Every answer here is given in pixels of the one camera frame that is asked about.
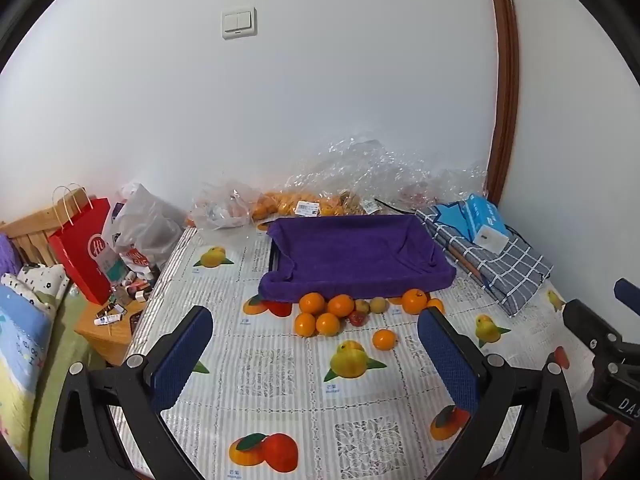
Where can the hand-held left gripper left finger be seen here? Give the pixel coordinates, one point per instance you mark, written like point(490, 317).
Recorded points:
point(182, 355)

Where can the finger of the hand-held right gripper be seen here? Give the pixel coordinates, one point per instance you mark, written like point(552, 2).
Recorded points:
point(590, 325)
point(629, 294)

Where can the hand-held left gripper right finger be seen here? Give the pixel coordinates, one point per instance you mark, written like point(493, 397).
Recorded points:
point(447, 355)

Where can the orange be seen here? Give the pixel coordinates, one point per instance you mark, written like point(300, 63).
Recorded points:
point(327, 324)
point(414, 301)
point(312, 303)
point(436, 305)
point(340, 305)
point(384, 339)
point(305, 324)

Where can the small yellow-green fruit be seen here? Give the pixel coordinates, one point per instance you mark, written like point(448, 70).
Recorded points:
point(378, 304)
point(361, 305)

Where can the purple towel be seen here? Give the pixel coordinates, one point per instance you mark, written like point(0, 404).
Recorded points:
point(350, 255)

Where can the clear bag of brown fruits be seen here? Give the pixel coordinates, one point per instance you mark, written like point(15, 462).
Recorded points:
point(352, 204)

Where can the wooden nightstand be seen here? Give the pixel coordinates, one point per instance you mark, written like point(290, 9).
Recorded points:
point(107, 345)

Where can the pile of small cosmetics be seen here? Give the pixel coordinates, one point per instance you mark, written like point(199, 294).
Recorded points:
point(125, 300)

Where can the grey checked cloth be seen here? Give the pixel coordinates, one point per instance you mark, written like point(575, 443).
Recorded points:
point(515, 270)

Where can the wooden stick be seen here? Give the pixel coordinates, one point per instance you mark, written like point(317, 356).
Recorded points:
point(467, 262)

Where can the small red fruit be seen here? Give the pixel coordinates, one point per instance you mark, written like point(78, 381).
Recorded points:
point(356, 318)

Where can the fruit print tablecloth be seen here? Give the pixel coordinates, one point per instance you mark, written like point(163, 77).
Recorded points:
point(280, 375)

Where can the green bedsheet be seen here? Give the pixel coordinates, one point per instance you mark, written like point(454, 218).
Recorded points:
point(65, 330)

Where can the small white box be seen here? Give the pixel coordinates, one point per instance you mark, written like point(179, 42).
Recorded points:
point(490, 238)

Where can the blue paper sheet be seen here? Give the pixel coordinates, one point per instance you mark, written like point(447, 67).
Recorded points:
point(450, 217)

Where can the grey plastic bag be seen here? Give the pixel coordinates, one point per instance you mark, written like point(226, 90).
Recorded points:
point(145, 220)

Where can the red paper bag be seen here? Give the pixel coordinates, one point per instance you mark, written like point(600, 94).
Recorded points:
point(82, 255)

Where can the blue box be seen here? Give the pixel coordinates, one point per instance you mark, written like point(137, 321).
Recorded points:
point(482, 212)

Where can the blue printed blanket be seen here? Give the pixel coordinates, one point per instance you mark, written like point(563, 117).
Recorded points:
point(20, 360)

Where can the white patterned pillow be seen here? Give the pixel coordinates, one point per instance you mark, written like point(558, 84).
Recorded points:
point(37, 280)

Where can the wooden headboard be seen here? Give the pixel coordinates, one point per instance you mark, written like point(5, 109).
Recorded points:
point(30, 232)

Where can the clear plastic bag of oranges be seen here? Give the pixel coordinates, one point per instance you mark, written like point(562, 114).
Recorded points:
point(370, 170)

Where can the purple cushion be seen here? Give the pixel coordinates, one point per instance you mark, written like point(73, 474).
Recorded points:
point(6, 257)

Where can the brown wooden door frame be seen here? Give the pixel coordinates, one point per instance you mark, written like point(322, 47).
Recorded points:
point(505, 60)

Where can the white light switch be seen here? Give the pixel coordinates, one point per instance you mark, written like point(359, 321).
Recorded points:
point(239, 22)

